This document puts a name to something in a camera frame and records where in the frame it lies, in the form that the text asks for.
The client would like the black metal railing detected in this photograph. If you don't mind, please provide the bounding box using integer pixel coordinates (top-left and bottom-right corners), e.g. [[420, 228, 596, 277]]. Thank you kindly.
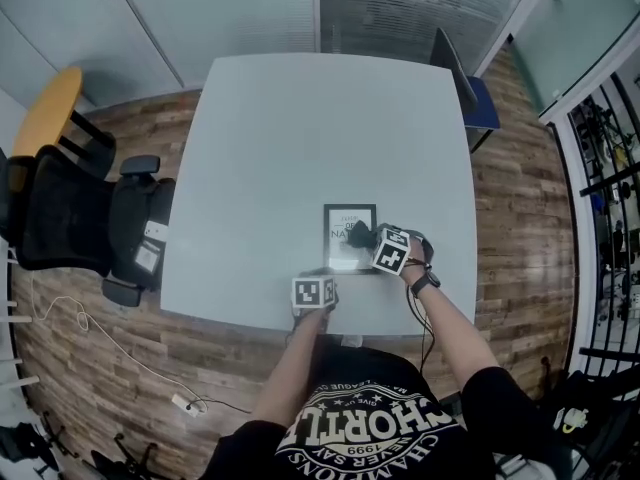
[[547, 71, 640, 369]]

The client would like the black printed T-shirt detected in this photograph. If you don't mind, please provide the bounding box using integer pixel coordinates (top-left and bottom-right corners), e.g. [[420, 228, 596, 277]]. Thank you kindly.
[[199, 342, 574, 480]]

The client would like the person's right hand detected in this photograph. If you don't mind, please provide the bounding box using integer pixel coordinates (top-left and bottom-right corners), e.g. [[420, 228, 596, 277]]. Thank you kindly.
[[403, 238, 428, 271]]

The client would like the white power strip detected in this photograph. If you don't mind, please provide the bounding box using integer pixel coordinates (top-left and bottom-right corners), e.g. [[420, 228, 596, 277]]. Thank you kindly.
[[170, 392, 209, 420]]

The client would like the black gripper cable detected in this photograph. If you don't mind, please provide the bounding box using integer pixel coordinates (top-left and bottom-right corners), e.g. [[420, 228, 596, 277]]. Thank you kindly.
[[406, 287, 437, 378]]

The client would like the white badge card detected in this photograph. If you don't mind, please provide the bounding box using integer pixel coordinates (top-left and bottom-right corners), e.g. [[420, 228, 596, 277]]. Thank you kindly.
[[134, 242, 164, 275]]

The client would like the white and yellow item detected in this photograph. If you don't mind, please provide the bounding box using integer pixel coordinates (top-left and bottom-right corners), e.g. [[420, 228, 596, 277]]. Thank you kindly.
[[554, 406, 589, 437]]

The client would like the frosted glass door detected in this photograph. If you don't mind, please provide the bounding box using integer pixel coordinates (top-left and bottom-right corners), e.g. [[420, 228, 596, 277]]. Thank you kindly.
[[509, 0, 640, 120]]

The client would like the person's right forearm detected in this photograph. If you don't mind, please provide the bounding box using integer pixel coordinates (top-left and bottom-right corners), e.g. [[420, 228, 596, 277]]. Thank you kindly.
[[399, 266, 502, 387]]

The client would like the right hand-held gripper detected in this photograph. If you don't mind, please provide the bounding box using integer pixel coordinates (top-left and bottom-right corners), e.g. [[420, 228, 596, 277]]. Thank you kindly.
[[369, 222, 435, 276]]

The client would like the black bag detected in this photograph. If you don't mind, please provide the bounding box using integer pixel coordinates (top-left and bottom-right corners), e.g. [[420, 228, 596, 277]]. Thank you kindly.
[[539, 357, 640, 480]]

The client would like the black office chair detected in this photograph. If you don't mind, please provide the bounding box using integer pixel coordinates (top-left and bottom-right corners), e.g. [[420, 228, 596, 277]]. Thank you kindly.
[[0, 144, 177, 309]]

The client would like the white rack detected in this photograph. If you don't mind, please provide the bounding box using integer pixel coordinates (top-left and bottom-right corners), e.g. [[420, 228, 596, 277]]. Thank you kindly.
[[0, 247, 42, 390]]

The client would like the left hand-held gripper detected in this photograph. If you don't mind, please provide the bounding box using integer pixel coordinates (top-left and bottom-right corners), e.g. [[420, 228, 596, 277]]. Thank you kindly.
[[291, 266, 339, 319]]

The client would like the glass partition with blinds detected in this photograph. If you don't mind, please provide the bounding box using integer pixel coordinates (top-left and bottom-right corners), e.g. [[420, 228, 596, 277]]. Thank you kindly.
[[109, 0, 542, 92]]

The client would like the grey table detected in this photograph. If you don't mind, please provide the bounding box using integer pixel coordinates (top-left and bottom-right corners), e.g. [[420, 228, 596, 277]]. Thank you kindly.
[[159, 52, 479, 340]]

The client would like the blue chair with black back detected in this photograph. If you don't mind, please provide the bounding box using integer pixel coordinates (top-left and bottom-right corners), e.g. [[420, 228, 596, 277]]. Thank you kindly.
[[429, 26, 502, 155]]

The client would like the black wristwatch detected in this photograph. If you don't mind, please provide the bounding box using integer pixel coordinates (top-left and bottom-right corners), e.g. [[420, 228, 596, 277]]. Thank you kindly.
[[409, 271, 443, 300]]

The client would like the white floor cable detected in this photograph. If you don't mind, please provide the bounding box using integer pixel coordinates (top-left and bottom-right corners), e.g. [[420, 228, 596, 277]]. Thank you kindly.
[[29, 272, 197, 405]]

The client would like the black chair star base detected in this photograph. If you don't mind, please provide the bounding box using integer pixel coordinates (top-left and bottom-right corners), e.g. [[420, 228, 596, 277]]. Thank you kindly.
[[89, 431, 187, 480]]

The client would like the person's left forearm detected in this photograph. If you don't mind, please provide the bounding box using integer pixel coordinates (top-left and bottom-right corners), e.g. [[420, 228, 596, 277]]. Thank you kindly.
[[249, 307, 332, 427]]

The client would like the dark blue wiping cloth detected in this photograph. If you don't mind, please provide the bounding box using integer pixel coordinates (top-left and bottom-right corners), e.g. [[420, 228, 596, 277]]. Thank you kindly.
[[343, 219, 378, 251]]

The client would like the yellow round table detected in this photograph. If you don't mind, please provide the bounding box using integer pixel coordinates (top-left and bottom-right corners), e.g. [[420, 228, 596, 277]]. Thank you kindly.
[[12, 65, 117, 160]]

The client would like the black floor cable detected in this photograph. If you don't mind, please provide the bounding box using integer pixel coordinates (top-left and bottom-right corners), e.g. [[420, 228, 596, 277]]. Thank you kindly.
[[198, 396, 255, 415]]

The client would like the black framed picture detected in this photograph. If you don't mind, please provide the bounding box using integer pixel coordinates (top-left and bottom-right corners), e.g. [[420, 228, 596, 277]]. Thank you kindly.
[[322, 202, 379, 276]]

